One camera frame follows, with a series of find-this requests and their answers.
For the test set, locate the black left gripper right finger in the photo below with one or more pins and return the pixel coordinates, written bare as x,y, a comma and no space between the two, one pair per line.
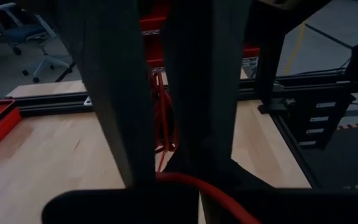
306,208

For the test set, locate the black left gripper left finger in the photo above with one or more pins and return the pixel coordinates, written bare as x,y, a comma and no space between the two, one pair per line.
120,208

